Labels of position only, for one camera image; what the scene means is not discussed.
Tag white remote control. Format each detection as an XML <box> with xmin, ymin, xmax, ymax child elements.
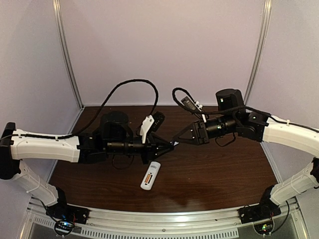
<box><xmin>140</xmin><ymin>161</ymin><xmax>161</xmax><ymax>191</ymax></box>

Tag orange AA battery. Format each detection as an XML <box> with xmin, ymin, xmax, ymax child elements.
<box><xmin>144</xmin><ymin>174</ymin><xmax>152</xmax><ymax>185</ymax></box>

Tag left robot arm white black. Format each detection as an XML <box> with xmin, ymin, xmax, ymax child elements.
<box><xmin>0</xmin><ymin>111</ymin><xmax>174</xmax><ymax>212</ymax></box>

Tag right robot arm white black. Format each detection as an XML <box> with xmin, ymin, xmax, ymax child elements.
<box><xmin>172</xmin><ymin>87</ymin><xmax>319</xmax><ymax>209</ymax></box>

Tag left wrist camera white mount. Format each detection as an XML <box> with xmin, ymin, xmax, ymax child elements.
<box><xmin>140</xmin><ymin>112</ymin><xmax>165</xmax><ymax>144</ymax></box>

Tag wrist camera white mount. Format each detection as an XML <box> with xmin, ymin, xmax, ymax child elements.
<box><xmin>181</xmin><ymin>97</ymin><xmax>207</xmax><ymax>122</ymax></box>
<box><xmin>140</xmin><ymin>112</ymin><xmax>165</xmax><ymax>144</ymax></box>

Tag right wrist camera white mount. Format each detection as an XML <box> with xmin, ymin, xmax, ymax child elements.
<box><xmin>181</xmin><ymin>97</ymin><xmax>207</xmax><ymax>122</ymax></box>

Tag curved aluminium front rail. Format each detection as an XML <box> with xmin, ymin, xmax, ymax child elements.
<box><xmin>21</xmin><ymin>195</ymin><xmax>309</xmax><ymax>239</ymax></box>

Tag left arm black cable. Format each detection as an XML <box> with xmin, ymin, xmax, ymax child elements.
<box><xmin>72</xmin><ymin>79</ymin><xmax>160</xmax><ymax>136</ymax></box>

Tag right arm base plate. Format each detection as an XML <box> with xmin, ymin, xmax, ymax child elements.
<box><xmin>238</xmin><ymin>204</ymin><xmax>281</xmax><ymax>224</ymax></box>

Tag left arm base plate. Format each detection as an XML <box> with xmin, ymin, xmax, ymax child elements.
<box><xmin>46</xmin><ymin>203</ymin><xmax>90</xmax><ymax>225</ymax></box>

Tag right aluminium frame post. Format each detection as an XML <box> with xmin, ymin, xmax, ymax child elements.
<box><xmin>244</xmin><ymin>0</ymin><xmax>272</xmax><ymax>104</ymax></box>

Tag aluminium frame post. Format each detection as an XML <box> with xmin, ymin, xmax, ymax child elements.
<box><xmin>52</xmin><ymin>0</ymin><xmax>84</xmax><ymax>110</ymax></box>
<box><xmin>244</xmin><ymin>0</ymin><xmax>272</xmax><ymax>104</ymax></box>

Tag left aluminium frame post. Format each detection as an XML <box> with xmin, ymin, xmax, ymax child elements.
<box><xmin>52</xmin><ymin>0</ymin><xmax>84</xmax><ymax>110</ymax></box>

